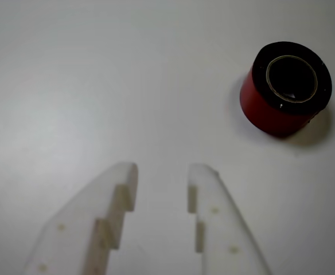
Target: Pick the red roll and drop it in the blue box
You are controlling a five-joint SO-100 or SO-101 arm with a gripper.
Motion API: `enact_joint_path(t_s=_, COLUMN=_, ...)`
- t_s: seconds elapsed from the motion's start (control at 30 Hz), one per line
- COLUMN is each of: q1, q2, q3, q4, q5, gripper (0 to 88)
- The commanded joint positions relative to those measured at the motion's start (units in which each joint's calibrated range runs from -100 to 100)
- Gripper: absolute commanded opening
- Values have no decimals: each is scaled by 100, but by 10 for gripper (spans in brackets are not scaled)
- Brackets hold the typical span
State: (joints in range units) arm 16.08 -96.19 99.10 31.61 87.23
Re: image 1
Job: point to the red tape roll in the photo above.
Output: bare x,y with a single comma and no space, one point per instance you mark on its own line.
268,114

